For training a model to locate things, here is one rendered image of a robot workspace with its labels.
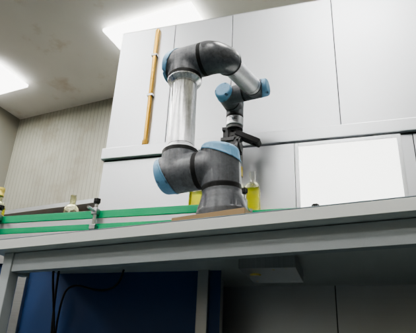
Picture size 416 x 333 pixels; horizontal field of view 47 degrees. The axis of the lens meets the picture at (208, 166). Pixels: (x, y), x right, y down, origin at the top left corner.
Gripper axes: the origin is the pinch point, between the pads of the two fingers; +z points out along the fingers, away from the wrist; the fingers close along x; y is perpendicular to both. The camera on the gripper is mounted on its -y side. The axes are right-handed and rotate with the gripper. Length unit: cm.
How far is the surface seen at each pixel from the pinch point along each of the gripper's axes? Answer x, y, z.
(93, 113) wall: -378, 321, -295
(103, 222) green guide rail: 13, 51, 25
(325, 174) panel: -12.3, -34.1, -0.5
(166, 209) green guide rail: 13.5, 25.0, 20.8
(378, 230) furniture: 61, -48, 47
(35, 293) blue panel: 13, 76, 52
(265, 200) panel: -12.1, -8.7, 9.6
